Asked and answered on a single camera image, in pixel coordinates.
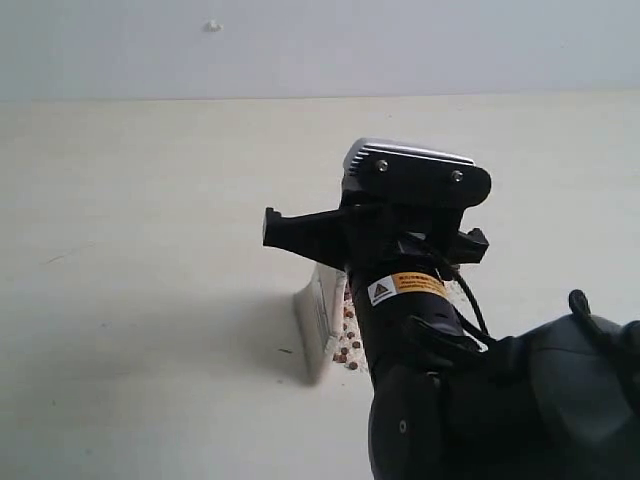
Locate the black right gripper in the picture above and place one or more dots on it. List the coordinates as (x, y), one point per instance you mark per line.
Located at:
(365, 234)

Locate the white paint brush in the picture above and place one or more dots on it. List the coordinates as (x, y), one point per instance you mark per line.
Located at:
(318, 309)

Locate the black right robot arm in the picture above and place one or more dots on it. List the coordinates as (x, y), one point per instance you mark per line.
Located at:
(450, 401)

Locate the pile of rice and beans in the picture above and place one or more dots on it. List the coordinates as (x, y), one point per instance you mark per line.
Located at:
(350, 330)

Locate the small white wall plug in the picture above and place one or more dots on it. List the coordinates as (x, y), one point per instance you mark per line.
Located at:
(213, 26)

